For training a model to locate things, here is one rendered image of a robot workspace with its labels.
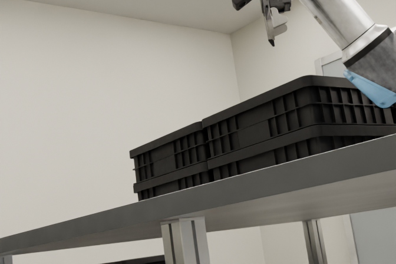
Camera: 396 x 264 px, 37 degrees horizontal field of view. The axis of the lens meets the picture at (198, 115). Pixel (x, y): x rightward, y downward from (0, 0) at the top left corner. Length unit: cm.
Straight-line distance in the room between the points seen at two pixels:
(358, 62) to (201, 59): 483
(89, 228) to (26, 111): 363
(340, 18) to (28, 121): 382
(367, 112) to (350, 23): 27
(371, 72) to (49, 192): 380
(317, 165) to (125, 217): 47
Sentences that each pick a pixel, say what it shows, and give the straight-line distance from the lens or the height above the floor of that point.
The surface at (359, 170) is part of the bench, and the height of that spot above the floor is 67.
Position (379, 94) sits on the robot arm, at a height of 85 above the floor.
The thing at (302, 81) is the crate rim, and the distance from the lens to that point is 129.
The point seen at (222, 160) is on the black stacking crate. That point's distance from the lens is 149.
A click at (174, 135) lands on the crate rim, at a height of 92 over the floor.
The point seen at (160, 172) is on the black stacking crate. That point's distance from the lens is 174.
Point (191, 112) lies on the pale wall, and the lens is 572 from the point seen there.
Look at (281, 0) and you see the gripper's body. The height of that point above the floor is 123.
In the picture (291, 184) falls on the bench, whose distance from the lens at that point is 81.
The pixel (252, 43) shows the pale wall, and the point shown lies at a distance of 614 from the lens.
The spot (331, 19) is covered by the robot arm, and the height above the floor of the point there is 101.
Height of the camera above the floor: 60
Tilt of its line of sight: 12 degrees up
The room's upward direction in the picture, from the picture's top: 8 degrees counter-clockwise
